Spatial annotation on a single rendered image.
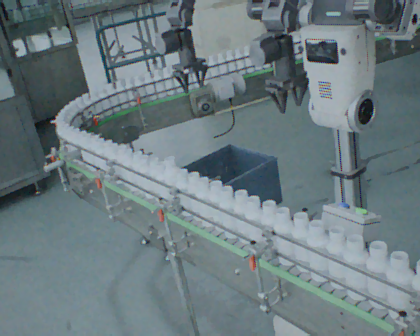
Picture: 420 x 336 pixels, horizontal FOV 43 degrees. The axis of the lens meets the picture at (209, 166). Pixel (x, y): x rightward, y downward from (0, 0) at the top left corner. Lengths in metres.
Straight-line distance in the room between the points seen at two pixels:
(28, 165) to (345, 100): 3.43
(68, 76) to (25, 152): 2.32
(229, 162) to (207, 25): 3.31
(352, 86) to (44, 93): 5.34
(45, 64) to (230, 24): 2.37
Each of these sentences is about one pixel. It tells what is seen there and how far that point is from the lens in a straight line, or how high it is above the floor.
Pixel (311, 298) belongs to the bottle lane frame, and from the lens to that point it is 1.48.
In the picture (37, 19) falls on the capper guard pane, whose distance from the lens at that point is 6.84.
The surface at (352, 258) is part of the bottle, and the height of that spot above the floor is 1.12.
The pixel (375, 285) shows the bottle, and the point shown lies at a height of 1.07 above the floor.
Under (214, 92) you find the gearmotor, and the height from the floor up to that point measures 0.99.
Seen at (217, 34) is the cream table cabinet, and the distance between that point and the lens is 5.77.
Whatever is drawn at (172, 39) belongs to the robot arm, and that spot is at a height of 1.59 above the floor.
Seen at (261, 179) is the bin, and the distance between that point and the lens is 2.28.
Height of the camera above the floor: 1.89
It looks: 24 degrees down
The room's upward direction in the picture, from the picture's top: 11 degrees counter-clockwise
